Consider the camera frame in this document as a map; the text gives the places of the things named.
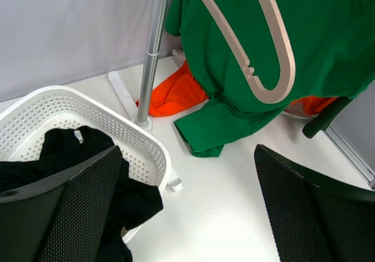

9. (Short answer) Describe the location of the white perforated plastic basket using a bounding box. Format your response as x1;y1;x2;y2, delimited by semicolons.
0;85;172;244

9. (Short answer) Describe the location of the beige plastic hanger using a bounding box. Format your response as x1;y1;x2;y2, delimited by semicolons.
201;0;296;104

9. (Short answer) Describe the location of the black t shirt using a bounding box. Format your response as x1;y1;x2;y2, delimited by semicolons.
1;126;163;261

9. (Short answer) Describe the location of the dark green t shirt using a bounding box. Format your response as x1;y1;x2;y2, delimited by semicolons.
302;97;353;139

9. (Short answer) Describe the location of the white metal clothes rack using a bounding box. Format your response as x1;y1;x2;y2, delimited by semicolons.
107;0;191;192

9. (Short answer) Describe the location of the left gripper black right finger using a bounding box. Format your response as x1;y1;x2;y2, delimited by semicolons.
254;144;374;261

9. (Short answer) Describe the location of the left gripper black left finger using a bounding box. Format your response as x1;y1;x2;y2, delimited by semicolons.
1;146;122;261

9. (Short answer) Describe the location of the orange t shirt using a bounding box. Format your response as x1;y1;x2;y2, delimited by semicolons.
149;62;337;119

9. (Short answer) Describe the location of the aluminium mounting rail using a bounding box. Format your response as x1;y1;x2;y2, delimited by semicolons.
325;125;374;190

